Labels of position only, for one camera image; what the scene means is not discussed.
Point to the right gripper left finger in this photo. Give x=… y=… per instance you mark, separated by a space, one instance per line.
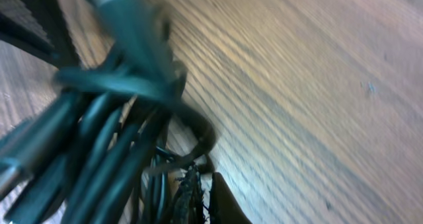
x=188 y=202

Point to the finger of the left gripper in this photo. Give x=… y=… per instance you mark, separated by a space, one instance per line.
x=38 y=27

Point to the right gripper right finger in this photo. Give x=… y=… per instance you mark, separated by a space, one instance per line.
x=223 y=208

